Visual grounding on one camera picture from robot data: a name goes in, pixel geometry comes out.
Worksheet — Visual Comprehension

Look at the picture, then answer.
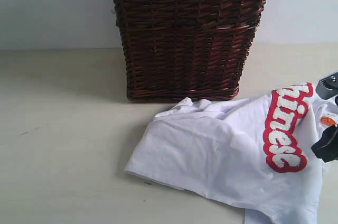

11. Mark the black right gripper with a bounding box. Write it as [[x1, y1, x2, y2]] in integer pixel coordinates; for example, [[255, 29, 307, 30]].
[[311, 125, 337, 162]]

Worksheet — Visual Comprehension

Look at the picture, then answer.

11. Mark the white t-shirt with red lettering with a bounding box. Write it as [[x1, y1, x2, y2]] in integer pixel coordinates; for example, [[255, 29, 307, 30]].
[[125, 82, 337, 223]]

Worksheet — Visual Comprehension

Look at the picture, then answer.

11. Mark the dark brown wicker basket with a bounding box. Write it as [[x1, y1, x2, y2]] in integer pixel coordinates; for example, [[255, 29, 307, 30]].
[[114, 0, 266, 102]]

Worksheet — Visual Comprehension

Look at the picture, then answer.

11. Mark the orange garment tag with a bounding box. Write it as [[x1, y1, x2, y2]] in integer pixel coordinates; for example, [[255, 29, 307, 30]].
[[321, 116, 337, 127]]

